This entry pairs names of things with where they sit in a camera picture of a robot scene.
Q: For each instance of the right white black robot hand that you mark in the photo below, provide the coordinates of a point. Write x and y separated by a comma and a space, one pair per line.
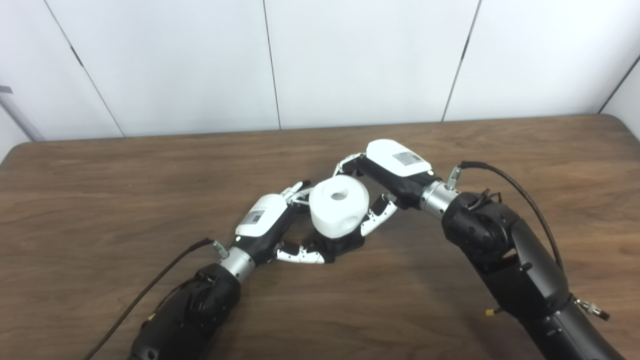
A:
400, 167

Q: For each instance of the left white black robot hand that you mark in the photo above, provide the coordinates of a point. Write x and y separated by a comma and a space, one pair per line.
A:
262, 220

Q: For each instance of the round white plastic piece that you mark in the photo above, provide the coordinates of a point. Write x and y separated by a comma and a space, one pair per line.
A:
337, 210

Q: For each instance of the black plastic holder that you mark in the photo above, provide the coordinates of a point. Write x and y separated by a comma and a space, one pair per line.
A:
342, 246

